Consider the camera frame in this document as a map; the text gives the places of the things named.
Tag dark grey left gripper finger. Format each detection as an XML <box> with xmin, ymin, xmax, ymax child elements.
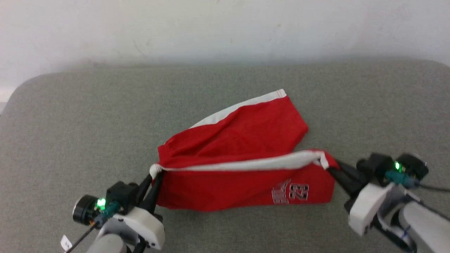
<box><xmin>135</xmin><ymin>174</ymin><xmax>154</xmax><ymax>206</ymax></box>
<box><xmin>144</xmin><ymin>171</ymin><xmax>164</xmax><ymax>212</ymax></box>

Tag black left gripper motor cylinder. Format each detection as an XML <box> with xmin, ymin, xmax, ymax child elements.
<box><xmin>73</xmin><ymin>195</ymin><xmax>106</xmax><ymax>225</ymax></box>

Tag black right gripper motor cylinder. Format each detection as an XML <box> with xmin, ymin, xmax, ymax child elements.
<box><xmin>396</xmin><ymin>154</ymin><xmax>429</xmax><ymax>180</ymax></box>

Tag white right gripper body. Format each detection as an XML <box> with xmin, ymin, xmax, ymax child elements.
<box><xmin>348</xmin><ymin>182</ymin><xmax>397</xmax><ymax>236</ymax></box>

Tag red basketball shorts white trim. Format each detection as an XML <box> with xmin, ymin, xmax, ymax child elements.
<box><xmin>149</xmin><ymin>89</ymin><xmax>341</xmax><ymax>212</ymax></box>

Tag arm cable teal plug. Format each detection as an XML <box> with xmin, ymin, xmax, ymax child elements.
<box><xmin>65</xmin><ymin>201</ymin><xmax>122</xmax><ymax>253</ymax></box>
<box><xmin>385</xmin><ymin>170</ymin><xmax>450</xmax><ymax>193</ymax></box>

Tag right arm cable teal plug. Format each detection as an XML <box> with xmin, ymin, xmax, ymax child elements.
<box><xmin>385</xmin><ymin>170</ymin><xmax>450</xmax><ymax>193</ymax></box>

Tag grey fabric sofa cushion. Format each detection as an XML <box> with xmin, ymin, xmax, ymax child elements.
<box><xmin>0</xmin><ymin>60</ymin><xmax>450</xmax><ymax>253</ymax></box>

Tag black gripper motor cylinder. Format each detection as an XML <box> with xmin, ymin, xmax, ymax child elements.
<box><xmin>73</xmin><ymin>195</ymin><xmax>106</xmax><ymax>225</ymax></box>
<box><xmin>396</xmin><ymin>154</ymin><xmax>429</xmax><ymax>180</ymax></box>

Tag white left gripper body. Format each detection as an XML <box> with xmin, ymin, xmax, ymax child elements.
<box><xmin>115</xmin><ymin>207</ymin><xmax>166</xmax><ymax>251</ymax></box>

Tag left arm cable teal plug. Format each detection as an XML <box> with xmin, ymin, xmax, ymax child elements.
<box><xmin>65</xmin><ymin>201</ymin><xmax>122</xmax><ymax>253</ymax></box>

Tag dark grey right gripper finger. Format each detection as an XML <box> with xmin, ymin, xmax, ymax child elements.
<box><xmin>327</xmin><ymin>168</ymin><xmax>365</xmax><ymax>197</ymax></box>
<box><xmin>338</xmin><ymin>161</ymin><xmax>366</xmax><ymax>182</ymax></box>

